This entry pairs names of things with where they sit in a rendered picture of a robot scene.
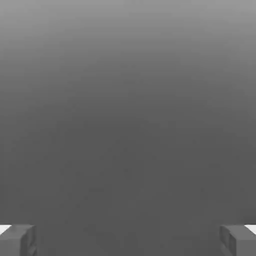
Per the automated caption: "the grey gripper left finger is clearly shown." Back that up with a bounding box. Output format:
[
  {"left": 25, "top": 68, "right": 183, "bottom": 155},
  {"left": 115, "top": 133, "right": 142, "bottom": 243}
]
[{"left": 0, "top": 223, "right": 38, "bottom": 256}]

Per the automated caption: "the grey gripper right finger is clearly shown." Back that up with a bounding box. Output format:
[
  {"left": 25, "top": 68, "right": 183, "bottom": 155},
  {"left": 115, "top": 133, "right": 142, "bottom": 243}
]
[{"left": 218, "top": 223, "right": 256, "bottom": 256}]

